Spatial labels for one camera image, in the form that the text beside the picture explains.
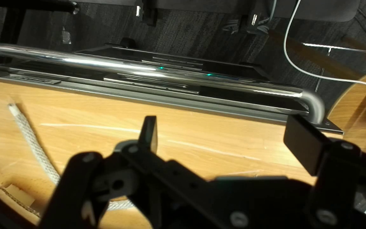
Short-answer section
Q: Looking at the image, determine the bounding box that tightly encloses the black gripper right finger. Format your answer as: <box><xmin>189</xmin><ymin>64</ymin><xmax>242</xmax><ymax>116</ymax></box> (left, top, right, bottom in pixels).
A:
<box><xmin>283</xmin><ymin>115</ymin><xmax>330</xmax><ymax>176</ymax></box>

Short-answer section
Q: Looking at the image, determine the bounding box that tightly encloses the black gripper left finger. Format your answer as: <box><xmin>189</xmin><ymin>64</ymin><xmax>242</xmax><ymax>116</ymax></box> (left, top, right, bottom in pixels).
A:
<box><xmin>138</xmin><ymin>116</ymin><xmax>157</xmax><ymax>153</ymax></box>

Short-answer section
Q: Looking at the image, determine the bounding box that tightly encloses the white braided rope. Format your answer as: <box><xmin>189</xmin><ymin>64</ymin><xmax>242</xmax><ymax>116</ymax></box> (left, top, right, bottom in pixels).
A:
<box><xmin>6</xmin><ymin>102</ymin><xmax>137</xmax><ymax>214</ymax></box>

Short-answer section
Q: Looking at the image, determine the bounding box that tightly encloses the round wooden stool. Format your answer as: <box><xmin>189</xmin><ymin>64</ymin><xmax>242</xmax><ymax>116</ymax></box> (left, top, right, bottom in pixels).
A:
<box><xmin>327</xmin><ymin>84</ymin><xmax>366</xmax><ymax>153</ymax></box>

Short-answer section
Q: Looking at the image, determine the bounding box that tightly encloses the white cable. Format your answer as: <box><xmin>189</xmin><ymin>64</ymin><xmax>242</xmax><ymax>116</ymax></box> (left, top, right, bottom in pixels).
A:
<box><xmin>282</xmin><ymin>0</ymin><xmax>366</xmax><ymax>93</ymax></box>

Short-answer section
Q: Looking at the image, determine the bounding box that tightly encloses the chrome cart handle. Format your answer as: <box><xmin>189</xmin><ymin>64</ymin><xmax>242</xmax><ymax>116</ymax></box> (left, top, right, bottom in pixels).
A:
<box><xmin>0</xmin><ymin>44</ymin><xmax>325</xmax><ymax>125</ymax></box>

